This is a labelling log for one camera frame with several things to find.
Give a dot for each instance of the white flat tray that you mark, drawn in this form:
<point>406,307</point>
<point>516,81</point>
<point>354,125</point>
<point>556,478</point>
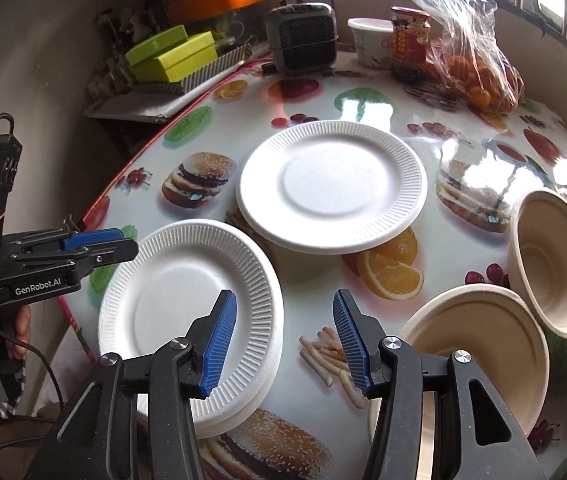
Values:
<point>133,107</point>

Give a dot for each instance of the white plastic tub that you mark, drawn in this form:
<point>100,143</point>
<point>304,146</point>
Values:
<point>371,42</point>

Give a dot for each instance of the food print tablecloth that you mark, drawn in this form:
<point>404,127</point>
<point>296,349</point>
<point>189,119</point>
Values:
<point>313,102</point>

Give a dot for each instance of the grey fan heater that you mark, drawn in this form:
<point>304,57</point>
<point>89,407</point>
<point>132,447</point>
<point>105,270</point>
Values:
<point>303,35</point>

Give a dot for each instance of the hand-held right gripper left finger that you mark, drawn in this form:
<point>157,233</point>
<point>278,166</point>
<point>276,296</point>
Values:
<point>221,347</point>

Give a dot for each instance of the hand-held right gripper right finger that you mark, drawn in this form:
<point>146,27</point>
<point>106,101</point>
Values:
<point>351,347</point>

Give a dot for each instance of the red label jar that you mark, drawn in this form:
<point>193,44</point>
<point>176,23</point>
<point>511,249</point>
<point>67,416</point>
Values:
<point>410,45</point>

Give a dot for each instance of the wide beige paper bowl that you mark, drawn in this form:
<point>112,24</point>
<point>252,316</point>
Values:
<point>473,320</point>

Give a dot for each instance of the deep beige paper bowl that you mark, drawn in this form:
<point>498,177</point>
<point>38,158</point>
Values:
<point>553,260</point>

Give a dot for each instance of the white foam plate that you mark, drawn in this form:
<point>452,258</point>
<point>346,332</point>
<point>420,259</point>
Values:
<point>163,300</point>
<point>248,407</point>
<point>331,185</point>

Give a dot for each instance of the plastic bag of oranges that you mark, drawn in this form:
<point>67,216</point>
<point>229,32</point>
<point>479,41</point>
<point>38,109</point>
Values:
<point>483,80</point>

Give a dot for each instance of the striped box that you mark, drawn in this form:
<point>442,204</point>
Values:
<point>223,62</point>

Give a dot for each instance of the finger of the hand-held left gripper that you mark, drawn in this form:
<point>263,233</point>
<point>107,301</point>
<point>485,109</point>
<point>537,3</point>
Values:
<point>113,252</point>
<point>93,237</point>

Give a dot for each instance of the green box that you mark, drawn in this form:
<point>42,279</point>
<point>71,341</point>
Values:
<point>188,57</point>
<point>156,42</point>

